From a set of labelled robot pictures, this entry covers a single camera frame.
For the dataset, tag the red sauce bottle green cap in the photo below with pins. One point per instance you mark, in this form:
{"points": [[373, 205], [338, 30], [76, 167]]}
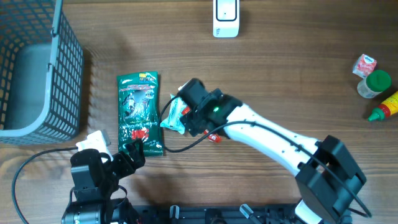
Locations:
{"points": [[387, 108]]}

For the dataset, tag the green snack bag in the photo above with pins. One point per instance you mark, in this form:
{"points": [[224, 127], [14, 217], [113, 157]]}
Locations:
{"points": [[138, 95]]}

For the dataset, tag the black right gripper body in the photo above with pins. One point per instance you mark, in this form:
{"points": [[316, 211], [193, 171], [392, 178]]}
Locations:
{"points": [[191, 121]]}

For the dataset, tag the green-lid spice jar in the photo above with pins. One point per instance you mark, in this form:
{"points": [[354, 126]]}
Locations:
{"points": [[374, 84]]}

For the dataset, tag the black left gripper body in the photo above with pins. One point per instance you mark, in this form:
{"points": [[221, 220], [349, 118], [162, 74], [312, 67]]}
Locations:
{"points": [[122, 167]]}

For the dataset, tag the red Kleenex tissue pack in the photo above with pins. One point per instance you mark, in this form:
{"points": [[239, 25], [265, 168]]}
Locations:
{"points": [[364, 66]]}

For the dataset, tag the white barcode scanner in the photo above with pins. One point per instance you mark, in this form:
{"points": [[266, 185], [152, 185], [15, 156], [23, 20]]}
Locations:
{"points": [[226, 18]]}

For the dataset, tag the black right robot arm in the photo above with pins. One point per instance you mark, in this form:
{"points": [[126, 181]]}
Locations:
{"points": [[327, 176]]}

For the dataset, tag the grey plastic mesh basket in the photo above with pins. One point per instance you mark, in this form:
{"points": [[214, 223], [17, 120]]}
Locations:
{"points": [[41, 73]]}

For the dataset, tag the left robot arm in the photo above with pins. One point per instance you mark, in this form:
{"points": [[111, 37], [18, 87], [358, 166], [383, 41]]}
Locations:
{"points": [[96, 177]]}

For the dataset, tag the red Nescafe coffee stick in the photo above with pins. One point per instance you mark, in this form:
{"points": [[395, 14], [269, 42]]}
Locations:
{"points": [[212, 137]]}

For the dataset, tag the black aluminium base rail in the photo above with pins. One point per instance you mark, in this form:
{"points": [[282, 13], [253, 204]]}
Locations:
{"points": [[268, 214]]}

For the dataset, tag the teal wet wipes pack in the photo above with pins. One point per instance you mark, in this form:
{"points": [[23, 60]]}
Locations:
{"points": [[172, 121]]}

